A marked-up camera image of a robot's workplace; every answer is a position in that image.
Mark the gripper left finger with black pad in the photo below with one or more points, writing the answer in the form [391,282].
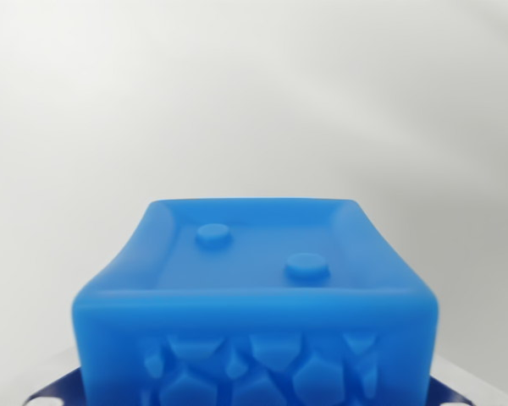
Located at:
[61,385]

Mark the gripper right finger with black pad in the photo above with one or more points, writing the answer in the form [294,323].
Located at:
[453,389]

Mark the blue textured cube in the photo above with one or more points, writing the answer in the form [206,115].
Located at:
[254,313]

